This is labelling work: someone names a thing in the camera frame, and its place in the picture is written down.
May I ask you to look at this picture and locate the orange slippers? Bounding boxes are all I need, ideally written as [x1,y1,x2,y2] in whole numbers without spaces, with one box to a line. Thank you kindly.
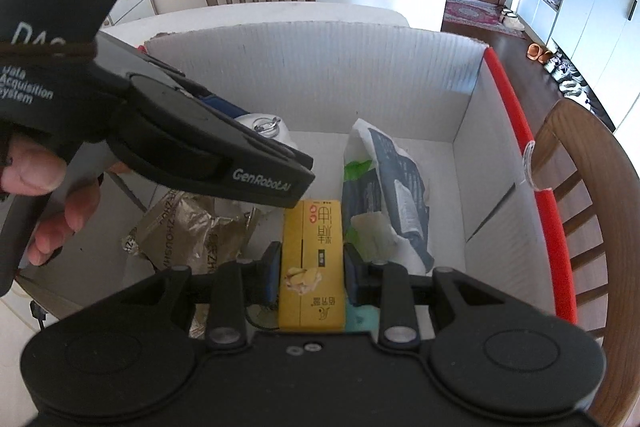
[526,42,554,64]

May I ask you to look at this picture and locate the red and white cardboard box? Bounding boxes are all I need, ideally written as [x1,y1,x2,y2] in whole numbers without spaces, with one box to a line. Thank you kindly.
[14,19,580,341]

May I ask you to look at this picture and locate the wooden chair beside box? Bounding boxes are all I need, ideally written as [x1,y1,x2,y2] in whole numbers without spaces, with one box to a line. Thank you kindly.
[532,98,639,426]

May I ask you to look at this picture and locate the patterned red doormat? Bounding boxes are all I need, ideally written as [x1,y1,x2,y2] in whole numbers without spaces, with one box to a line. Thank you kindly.
[442,0,525,38]

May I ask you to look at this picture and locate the yellow snack box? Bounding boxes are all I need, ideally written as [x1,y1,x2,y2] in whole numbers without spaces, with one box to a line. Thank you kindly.
[278,199,346,333]

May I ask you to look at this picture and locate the gold foil snack bag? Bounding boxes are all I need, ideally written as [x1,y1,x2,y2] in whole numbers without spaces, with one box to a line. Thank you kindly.
[121,188,262,341]

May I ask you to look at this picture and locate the white shoes on floor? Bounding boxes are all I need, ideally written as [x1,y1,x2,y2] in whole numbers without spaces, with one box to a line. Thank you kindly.
[544,52,589,103]

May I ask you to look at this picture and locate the light blue wall cabinets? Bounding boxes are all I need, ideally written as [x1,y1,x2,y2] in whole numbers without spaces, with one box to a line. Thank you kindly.
[516,0,639,127]

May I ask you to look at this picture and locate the person's left hand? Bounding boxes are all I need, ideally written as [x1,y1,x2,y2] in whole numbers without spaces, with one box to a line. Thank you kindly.
[1,132,101,279]

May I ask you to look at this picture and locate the blue white snack bag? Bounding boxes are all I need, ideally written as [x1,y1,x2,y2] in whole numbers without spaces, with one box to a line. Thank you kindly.
[342,119,435,275]

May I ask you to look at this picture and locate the white sideboard with wooden top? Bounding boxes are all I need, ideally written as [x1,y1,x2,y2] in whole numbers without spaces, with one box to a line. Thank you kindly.
[102,0,157,29]

